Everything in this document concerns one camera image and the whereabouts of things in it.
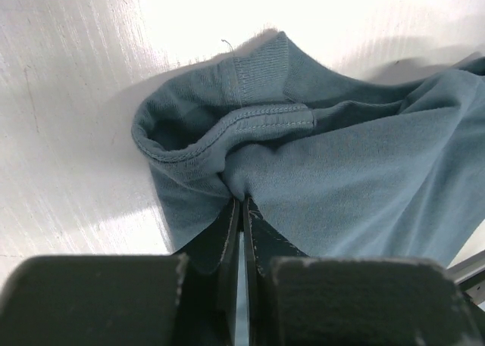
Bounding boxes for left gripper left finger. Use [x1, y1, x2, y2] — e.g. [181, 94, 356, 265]
[1, 200, 239, 345]

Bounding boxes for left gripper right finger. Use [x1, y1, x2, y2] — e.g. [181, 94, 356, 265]
[242, 198, 484, 345]

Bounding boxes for blue-grey t shirt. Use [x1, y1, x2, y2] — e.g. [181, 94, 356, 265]
[131, 30, 485, 346]

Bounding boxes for front aluminium rail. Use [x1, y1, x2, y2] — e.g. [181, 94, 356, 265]
[448, 251, 485, 310]

